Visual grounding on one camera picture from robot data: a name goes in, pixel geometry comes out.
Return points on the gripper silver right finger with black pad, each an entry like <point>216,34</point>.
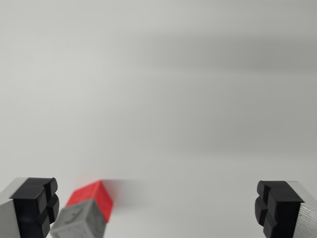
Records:
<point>282,208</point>

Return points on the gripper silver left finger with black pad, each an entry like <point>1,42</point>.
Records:
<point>27,205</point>

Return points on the grey embossed toy cube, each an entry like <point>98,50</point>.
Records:
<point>76,220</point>

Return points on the red toy cube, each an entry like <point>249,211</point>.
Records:
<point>96,196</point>

